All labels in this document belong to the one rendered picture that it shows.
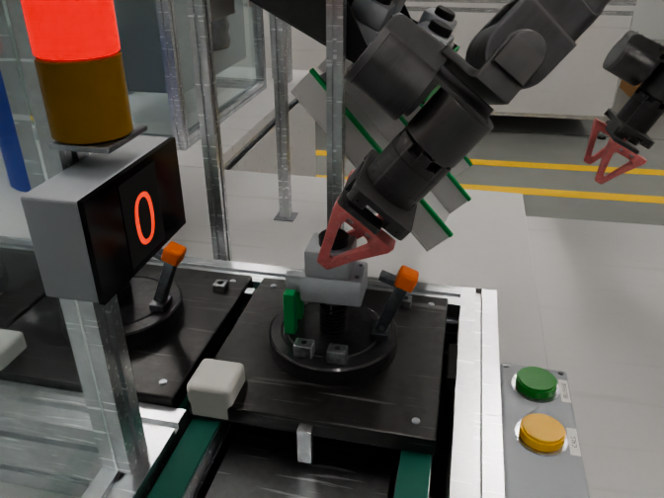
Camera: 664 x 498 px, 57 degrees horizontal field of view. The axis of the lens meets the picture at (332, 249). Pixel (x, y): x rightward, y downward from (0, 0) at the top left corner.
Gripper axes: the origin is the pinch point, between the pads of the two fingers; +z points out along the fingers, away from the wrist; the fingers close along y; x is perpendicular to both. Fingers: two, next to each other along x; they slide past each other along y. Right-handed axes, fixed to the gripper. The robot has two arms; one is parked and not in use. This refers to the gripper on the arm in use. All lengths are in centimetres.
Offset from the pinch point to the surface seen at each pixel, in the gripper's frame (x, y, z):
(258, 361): 1.8, 4.7, 13.7
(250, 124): -23, -111, 48
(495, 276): 29.9, -37.6, 5.9
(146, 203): -14.7, 18.2, -4.1
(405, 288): 8.0, 1.0, -2.3
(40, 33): -24.3, 21.2, -11.2
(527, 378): 23.4, 2.0, -3.5
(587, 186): 139, -305, 31
